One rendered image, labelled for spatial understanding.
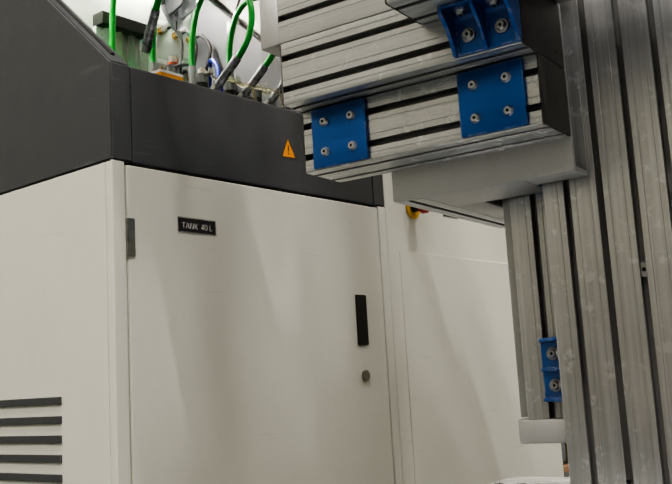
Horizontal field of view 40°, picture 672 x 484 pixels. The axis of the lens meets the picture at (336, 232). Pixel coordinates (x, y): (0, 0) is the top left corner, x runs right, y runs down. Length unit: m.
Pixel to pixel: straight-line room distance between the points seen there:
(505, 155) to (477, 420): 1.03
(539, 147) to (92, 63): 0.73
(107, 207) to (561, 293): 0.69
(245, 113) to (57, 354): 0.54
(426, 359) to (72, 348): 0.82
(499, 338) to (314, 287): 0.67
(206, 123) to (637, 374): 0.83
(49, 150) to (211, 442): 0.55
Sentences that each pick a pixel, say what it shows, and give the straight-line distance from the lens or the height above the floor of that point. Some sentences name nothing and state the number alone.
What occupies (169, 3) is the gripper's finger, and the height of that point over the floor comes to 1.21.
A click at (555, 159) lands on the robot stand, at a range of 1.24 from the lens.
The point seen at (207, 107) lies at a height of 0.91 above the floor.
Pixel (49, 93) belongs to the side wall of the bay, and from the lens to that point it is 1.66.
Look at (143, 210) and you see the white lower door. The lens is 1.51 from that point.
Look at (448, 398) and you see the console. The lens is 2.10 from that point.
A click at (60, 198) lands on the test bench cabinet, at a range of 1.59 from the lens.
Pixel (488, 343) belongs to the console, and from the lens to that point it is 2.26.
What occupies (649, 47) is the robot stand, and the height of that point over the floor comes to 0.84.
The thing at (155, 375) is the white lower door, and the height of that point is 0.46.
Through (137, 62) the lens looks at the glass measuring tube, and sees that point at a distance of 2.29.
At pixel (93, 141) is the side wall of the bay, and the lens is 1.54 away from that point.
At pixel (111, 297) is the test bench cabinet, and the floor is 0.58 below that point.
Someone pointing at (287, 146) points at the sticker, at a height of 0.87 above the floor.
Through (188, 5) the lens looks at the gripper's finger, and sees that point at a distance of 2.01.
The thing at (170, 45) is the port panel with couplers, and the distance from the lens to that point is 2.38.
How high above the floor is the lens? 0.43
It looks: 9 degrees up
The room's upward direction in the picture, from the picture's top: 3 degrees counter-clockwise
